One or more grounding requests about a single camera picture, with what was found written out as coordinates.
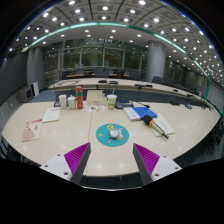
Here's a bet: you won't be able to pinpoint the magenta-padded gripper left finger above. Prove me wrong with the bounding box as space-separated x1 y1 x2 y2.
39 142 92 185

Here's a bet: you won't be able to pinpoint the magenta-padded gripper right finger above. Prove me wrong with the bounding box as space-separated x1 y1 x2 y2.
132 143 182 186

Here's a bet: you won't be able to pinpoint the silver computer mouse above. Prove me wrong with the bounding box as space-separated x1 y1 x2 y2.
108 127 124 141

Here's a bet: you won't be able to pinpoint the round teal printed mouse pad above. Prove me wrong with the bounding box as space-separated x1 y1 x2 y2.
95 123 130 148

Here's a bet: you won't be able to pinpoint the black microphone with yellow band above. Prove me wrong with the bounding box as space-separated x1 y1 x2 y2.
142 114 170 140

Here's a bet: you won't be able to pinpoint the white notebook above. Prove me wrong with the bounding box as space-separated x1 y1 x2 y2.
151 113 176 138

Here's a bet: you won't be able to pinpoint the blue and white book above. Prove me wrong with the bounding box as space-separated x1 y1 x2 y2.
123 106 158 122

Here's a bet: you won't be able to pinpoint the white paper booklet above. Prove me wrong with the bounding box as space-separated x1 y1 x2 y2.
41 107 62 124

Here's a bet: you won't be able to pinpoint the red white fan-print magazine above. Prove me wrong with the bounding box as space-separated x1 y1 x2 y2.
21 117 44 143

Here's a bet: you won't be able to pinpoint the colourful sticker sheet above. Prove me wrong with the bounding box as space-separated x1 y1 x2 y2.
83 104 106 113

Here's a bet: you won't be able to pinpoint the tall white cup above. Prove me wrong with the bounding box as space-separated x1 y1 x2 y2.
58 94 68 110

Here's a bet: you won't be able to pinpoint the red bottle with green band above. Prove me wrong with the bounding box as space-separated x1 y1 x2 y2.
75 85 84 110

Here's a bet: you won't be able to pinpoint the beige cardboard box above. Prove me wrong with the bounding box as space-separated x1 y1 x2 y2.
85 89 108 106

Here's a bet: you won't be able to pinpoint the green printed paper cup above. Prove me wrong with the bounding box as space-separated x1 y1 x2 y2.
106 94 118 110

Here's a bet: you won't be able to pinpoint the dark office chairs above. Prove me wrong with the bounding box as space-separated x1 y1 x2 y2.
61 68 201 91

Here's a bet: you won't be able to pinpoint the ceiling lights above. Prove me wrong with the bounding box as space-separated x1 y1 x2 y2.
8 0 224 81

